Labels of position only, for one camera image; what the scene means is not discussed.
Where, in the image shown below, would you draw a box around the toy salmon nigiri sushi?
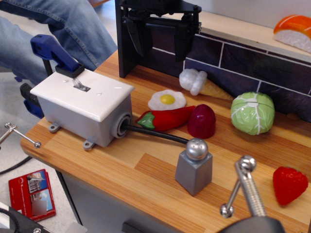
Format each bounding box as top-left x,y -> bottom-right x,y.
274,15 -> 311,53

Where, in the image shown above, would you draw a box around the black power cable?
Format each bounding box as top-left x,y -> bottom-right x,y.
122,124 -> 190,146

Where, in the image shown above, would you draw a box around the dark red toy beet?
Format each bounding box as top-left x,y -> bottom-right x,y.
187,104 -> 216,139

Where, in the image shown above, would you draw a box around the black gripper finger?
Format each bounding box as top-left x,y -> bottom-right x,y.
126,17 -> 153,57
174,18 -> 195,62

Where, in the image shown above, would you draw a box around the red toy strawberry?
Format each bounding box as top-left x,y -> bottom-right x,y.
273,166 -> 309,205

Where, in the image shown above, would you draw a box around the metal clamp screw left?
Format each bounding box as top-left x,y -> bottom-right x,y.
0,122 -> 41,149

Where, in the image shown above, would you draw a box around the green toy cabbage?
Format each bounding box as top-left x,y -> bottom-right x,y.
231,92 -> 275,135

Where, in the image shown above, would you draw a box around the black equipment corner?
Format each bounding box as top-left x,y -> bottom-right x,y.
0,207 -> 51,233

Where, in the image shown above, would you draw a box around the grey toy salt shaker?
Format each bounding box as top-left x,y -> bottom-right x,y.
175,138 -> 213,196

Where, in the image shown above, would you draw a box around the grey cabinet with handle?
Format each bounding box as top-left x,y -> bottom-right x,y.
56,171 -> 179,233

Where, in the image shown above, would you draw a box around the blue bar clamp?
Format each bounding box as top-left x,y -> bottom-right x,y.
20,34 -> 85,118

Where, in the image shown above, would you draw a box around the black floor cable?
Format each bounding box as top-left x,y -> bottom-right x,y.
0,156 -> 32,175

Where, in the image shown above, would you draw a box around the red booklet on floor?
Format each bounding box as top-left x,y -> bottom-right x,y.
8,169 -> 56,222

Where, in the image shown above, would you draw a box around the toy fried egg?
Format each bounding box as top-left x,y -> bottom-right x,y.
148,89 -> 187,111

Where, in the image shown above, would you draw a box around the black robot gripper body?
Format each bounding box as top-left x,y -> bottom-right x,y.
120,0 -> 202,33

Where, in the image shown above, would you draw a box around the toy ice cream cone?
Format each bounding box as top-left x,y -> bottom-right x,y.
179,68 -> 234,100

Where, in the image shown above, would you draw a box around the red toy chili pepper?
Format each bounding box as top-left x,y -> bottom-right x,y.
136,106 -> 195,132

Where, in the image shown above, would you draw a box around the person leg in jeans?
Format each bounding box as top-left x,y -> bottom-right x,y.
0,0 -> 119,85

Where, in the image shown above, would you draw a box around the grey switch box white plate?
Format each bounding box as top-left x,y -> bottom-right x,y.
30,69 -> 135,150

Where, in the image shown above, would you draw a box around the dark tiled backsplash shelf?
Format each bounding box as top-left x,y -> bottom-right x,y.
115,0 -> 311,121

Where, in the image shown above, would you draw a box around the clear light switch toggle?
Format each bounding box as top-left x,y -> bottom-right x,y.
72,78 -> 85,91

